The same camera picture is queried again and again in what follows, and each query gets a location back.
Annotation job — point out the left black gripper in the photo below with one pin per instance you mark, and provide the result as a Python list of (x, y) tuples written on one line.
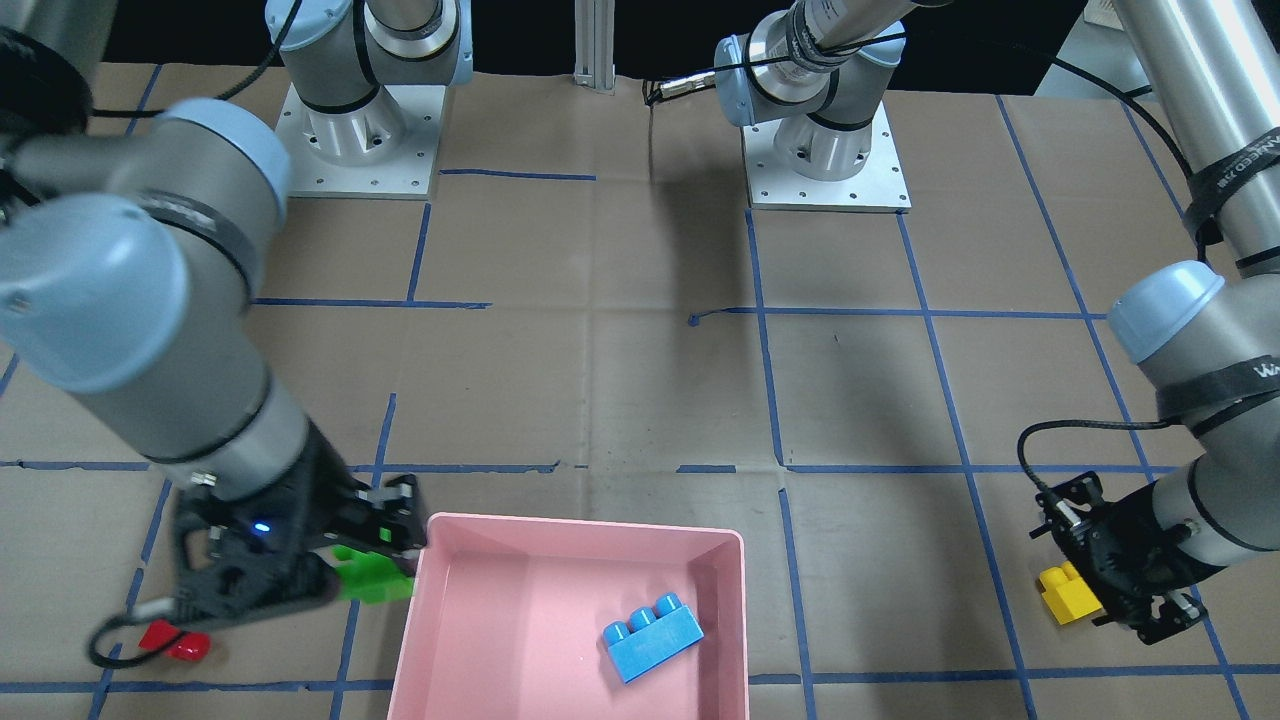
[(1133, 545)]

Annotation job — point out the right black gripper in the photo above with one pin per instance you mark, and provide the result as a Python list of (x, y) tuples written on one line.
[(322, 497)]

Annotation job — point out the green toy block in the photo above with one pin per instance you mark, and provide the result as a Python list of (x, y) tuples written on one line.
[(369, 577)]

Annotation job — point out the yellow toy block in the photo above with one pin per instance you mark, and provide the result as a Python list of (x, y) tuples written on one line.
[(1066, 595)]

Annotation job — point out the blue toy block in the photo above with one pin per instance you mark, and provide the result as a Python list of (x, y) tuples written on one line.
[(651, 636)]

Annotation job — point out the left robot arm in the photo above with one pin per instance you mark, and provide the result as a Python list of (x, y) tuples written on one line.
[(1203, 331)]

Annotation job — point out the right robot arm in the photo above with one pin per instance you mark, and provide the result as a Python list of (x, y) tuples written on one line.
[(128, 265)]

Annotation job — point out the pink plastic box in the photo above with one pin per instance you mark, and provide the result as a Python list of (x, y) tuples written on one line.
[(508, 617)]

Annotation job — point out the red toy block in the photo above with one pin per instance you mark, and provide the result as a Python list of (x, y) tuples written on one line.
[(163, 637)]

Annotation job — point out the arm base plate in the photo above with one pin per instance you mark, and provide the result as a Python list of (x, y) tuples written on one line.
[(387, 150), (797, 165)]

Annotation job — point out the aluminium frame post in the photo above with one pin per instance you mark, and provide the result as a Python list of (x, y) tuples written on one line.
[(593, 45)]

